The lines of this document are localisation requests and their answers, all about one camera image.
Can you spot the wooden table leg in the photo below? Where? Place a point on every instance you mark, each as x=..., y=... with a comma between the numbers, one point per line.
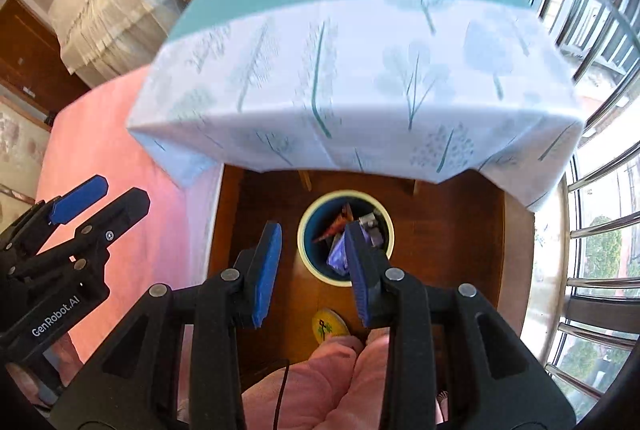
x=306, y=180
x=422, y=187

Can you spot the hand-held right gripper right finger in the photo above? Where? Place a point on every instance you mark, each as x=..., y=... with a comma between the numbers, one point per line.
x=359, y=270

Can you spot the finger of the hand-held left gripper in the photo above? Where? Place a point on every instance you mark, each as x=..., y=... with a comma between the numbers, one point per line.
x=77, y=200
x=120, y=215

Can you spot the brown wooden cabinet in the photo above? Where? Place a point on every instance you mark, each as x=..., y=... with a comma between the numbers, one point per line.
x=30, y=55

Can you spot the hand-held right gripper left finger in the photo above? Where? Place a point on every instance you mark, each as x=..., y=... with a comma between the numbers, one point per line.
x=265, y=270

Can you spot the blue wastebasket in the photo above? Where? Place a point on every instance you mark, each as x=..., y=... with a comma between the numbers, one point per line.
x=314, y=222

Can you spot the person's pink pants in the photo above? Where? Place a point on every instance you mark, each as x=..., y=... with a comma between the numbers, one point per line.
x=320, y=385

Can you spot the purple packet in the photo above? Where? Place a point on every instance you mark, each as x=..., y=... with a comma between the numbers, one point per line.
x=339, y=255

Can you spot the pink blanket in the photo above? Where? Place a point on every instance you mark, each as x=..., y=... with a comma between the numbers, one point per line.
x=100, y=135

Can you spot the table with tree-print cloth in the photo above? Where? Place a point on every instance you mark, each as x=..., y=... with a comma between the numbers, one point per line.
x=350, y=75

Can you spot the orange packet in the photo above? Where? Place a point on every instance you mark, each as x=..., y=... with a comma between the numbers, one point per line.
x=336, y=222

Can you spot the yellow slipper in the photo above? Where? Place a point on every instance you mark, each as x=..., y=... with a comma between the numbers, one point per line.
x=329, y=325

